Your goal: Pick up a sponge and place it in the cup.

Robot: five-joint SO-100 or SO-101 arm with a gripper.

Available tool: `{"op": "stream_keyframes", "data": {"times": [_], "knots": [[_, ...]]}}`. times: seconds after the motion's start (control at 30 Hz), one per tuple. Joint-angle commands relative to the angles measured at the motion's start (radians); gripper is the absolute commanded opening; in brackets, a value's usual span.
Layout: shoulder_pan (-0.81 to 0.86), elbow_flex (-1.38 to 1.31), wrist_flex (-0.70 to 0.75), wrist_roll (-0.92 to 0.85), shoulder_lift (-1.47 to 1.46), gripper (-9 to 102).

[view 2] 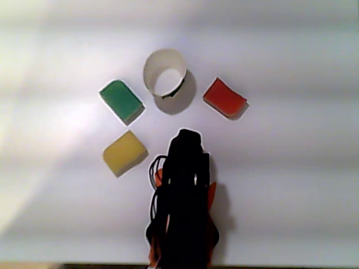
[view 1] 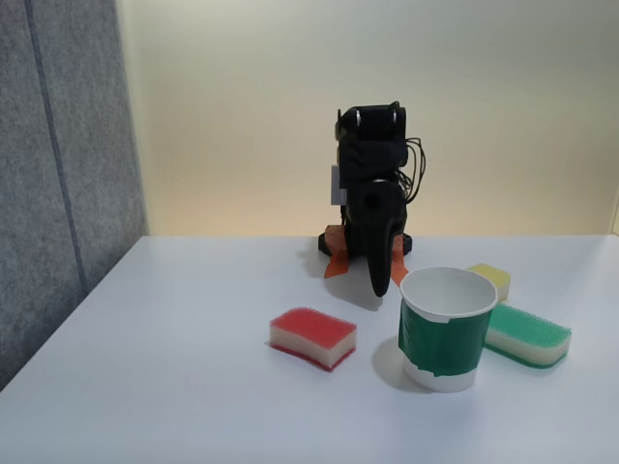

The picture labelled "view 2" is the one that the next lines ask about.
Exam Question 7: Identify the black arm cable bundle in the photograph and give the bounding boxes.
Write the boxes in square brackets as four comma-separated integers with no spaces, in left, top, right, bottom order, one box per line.
[148,155,170,225]

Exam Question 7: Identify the red sponge block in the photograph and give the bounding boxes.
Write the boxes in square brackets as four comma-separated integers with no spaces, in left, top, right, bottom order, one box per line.
[202,77,250,121]

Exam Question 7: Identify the yellow sponge block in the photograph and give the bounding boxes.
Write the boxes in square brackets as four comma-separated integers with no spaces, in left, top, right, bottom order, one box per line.
[102,130,149,179]

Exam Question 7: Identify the green sponge block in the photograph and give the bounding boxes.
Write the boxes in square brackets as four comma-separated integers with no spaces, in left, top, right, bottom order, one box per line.
[98,79,146,126]

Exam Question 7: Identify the white paper cup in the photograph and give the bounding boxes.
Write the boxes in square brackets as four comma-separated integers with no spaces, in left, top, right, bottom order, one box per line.
[142,48,188,99]

